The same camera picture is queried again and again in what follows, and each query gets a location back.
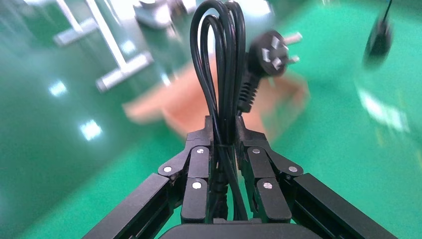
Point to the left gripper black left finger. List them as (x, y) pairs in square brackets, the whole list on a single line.
[(196, 184)]

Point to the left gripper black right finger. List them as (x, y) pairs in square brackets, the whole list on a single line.
[(268, 194)]

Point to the open brown cardboard box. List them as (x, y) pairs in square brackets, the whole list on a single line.
[(184, 105)]

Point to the white metal stand frame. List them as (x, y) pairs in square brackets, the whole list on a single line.
[(122, 71)]

